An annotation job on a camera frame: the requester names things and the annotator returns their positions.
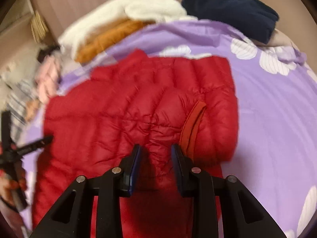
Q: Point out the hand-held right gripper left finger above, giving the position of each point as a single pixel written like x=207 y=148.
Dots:
x=136 y=168

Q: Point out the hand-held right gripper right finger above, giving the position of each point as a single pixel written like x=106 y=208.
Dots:
x=175 y=166

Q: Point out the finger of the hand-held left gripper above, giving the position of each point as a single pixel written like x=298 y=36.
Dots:
x=37 y=144
x=6 y=129

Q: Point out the red down jacket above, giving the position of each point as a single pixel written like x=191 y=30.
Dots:
x=128 y=109

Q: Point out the person's left hand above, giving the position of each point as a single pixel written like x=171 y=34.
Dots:
x=13 y=182

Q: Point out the small orange cloth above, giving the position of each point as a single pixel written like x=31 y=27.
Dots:
x=31 y=107

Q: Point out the plaid cloth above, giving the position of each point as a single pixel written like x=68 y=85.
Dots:
x=22 y=99

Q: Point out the grey pillow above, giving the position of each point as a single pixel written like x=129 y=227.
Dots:
x=17 y=67

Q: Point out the pink cloth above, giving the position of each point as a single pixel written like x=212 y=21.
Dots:
x=48 y=79

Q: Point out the dark cloth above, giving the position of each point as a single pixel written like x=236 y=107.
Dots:
x=48 y=50

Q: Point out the purple floral bed sheet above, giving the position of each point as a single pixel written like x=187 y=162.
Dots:
x=260 y=119

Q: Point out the woven straw bundle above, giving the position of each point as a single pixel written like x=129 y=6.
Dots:
x=38 y=27

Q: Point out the orange garment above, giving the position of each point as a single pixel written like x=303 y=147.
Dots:
x=104 y=42

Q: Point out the pink-brown curtain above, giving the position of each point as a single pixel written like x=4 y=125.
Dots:
x=74 y=5

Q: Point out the white fleece garment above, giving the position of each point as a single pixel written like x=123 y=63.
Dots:
x=138 y=7

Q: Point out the navy fleece garment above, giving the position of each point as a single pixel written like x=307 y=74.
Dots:
x=227 y=10

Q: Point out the beige pillow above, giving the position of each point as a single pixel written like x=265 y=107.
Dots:
x=282 y=39

